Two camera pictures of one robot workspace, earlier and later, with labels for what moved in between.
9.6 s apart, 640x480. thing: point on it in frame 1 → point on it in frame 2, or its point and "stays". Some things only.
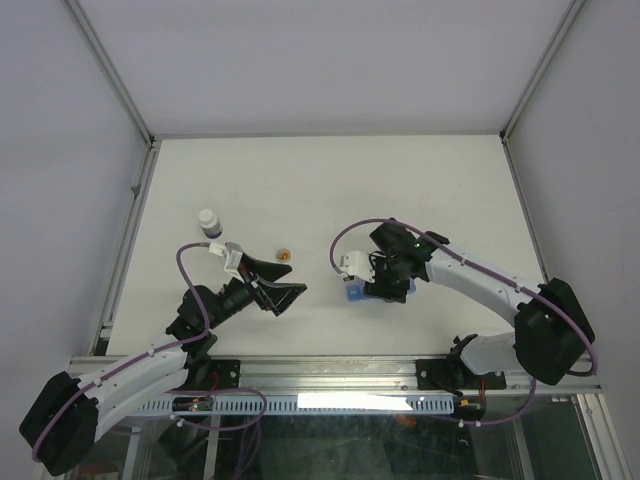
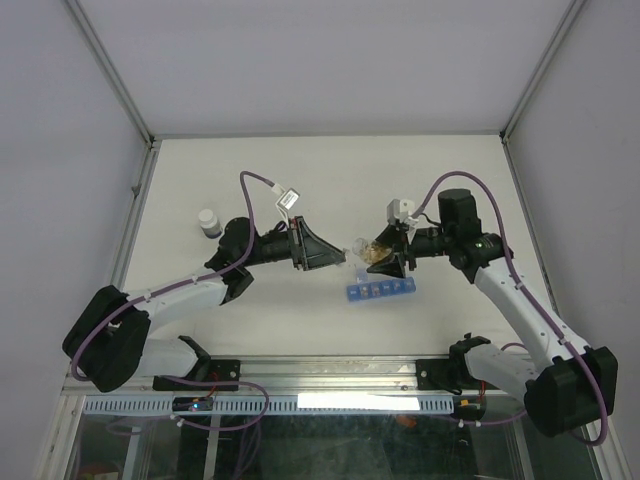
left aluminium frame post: [99, 51] stays
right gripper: [380, 290] → [391, 266]
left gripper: [268, 294] → [308, 250]
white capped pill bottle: [209, 223] stays
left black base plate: [220, 375] stays
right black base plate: [453, 373] stays
